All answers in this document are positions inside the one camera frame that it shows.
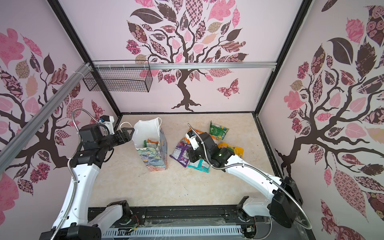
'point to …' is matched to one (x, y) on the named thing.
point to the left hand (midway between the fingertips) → (129, 133)
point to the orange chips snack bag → (150, 142)
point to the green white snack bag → (145, 143)
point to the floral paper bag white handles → (155, 156)
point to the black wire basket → (119, 76)
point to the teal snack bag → (201, 165)
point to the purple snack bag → (179, 154)
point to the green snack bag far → (218, 130)
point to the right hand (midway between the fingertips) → (187, 148)
